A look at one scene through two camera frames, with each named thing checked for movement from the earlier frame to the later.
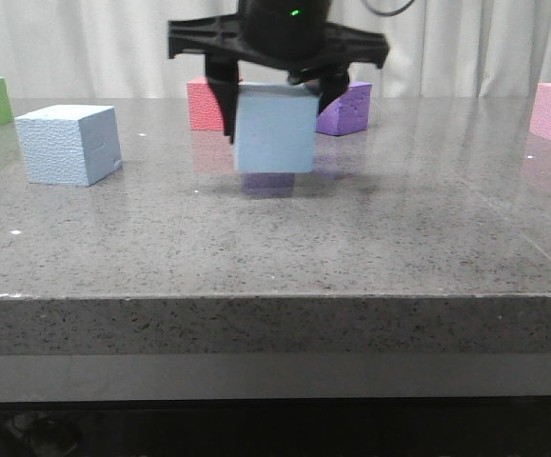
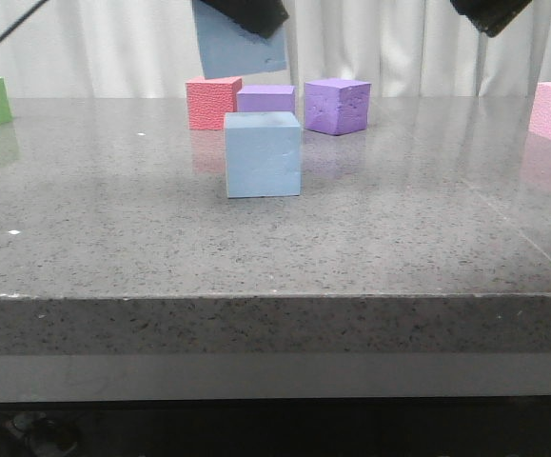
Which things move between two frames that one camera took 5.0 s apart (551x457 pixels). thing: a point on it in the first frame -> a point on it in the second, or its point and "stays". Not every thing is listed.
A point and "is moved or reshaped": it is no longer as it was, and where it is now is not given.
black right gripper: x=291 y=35 -> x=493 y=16
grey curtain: x=120 y=49 stays
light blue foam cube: x=276 y=128 is moved or reshaped
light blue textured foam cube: x=70 y=145 is moved or reshaped
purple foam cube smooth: x=267 y=185 -> x=266 y=98
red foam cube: x=205 y=109 stays
